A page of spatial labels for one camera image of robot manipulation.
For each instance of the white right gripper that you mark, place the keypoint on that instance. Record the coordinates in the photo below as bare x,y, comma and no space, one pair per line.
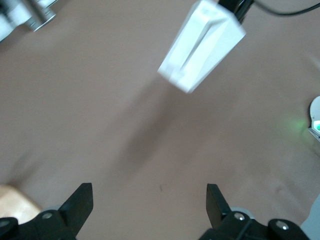
212,50

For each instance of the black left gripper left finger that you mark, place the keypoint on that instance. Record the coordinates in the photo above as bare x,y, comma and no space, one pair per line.
57,225

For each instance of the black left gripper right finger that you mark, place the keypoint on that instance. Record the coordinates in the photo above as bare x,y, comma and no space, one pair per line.
235,227

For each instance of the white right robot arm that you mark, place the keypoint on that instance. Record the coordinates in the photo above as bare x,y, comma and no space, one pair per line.
315,112

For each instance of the wooden cup rack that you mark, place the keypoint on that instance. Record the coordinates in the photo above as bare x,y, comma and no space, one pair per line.
17,205

